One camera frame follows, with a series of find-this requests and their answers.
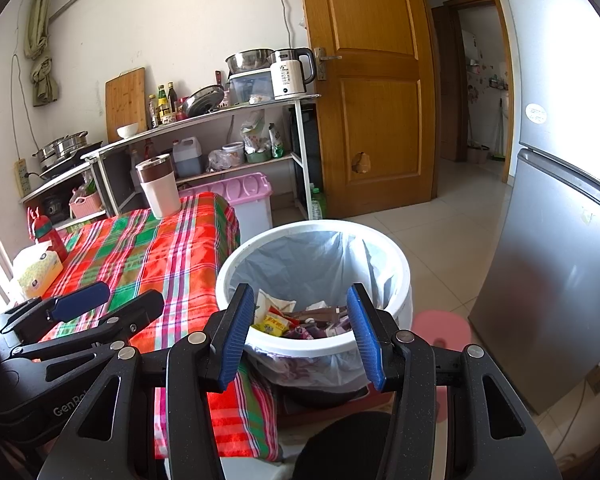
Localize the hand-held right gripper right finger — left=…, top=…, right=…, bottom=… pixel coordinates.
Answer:
left=346, top=282, right=563, bottom=480

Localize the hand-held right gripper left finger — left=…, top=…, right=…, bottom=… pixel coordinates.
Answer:
left=37, top=283, right=257, bottom=480

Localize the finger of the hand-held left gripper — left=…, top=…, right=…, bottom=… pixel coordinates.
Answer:
left=0, top=281, right=112, bottom=344
left=11, top=289, right=167, bottom=362

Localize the purple milk carton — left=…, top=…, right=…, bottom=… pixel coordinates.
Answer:
left=325, top=317, right=353, bottom=338

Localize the yellow snack wrapper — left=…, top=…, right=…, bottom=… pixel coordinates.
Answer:
left=252, top=310, right=287, bottom=337

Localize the white waste bin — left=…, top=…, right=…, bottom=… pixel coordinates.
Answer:
left=215, top=219, right=413, bottom=393

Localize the clear bin liner bag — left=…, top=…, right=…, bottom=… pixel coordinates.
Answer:
left=227, top=230, right=406, bottom=391

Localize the yellow white tissue pack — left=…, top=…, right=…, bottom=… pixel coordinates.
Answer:
left=11, top=241, right=64, bottom=301

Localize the red green antler bottle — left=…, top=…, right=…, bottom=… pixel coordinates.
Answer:
left=27, top=208, right=69, bottom=263

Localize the red green plaid tablecloth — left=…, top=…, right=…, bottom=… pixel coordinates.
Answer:
left=37, top=192, right=281, bottom=461

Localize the pink plastic stool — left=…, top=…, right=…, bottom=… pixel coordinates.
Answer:
left=410, top=310, right=473, bottom=426

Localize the pink plastic basket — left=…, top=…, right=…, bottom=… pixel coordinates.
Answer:
left=70, top=191, right=103, bottom=219

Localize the dark small appliance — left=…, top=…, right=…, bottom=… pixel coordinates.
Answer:
left=42, top=195, right=71, bottom=223

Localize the black round seat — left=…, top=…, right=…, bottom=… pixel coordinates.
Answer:
left=292, top=410, right=396, bottom=480

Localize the low white metal shelf rack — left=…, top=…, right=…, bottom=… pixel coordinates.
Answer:
left=19, top=162, right=111, bottom=233

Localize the white jug brown lid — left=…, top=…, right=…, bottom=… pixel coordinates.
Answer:
left=135, top=154, right=182, bottom=220

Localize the storage bin pink lid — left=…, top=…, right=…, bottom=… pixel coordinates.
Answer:
left=179, top=172, right=273, bottom=233

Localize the black induction cooker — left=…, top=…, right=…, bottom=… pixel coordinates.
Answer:
left=39, top=141, right=103, bottom=181

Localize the beige power strip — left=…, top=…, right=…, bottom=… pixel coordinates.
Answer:
left=12, top=158, right=29, bottom=198

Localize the green plastic bottle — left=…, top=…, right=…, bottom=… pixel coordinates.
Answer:
left=310, top=187, right=328, bottom=221

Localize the steel steamer pot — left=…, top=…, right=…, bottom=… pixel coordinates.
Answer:
left=33, top=131, right=88, bottom=163

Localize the blue white oil jug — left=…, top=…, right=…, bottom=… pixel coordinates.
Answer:
left=172, top=136, right=203, bottom=178

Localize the wooden cutting board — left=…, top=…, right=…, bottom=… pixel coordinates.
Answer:
left=105, top=67, right=147, bottom=143

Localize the green white pouch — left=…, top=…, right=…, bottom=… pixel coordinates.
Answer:
left=269, top=123, right=286, bottom=158

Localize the silver refrigerator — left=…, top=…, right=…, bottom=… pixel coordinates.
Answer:
left=467, top=0, right=600, bottom=416

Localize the white printed plastic bag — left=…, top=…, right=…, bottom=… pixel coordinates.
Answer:
left=240, top=110, right=271, bottom=156

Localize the beige knotted hanging cloth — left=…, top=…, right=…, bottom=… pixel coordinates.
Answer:
left=24, top=0, right=61, bottom=107

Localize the steel frying pan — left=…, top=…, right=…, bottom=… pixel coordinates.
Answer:
left=181, top=85, right=226, bottom=118

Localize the tall white metal shelf rack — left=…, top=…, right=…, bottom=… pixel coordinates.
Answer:
left=82, top=94, right=323, bottom=221

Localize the clear plastic storage box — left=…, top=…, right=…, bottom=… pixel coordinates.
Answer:
left=228, top=69, right=276, bottom=105

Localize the white electric kettle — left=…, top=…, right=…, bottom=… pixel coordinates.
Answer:
left=270, top=47, right=315, bottom=100

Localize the stainless steel bowl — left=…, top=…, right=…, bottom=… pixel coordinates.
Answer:
left=225, top=49, right=276, bottom=75

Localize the wooden door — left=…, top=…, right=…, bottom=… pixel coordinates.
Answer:
left=296, top=0, right=438, bottom=220

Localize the metal door handle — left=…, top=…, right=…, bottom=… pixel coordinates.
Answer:
left=314, top=47, right=342, bottom=81

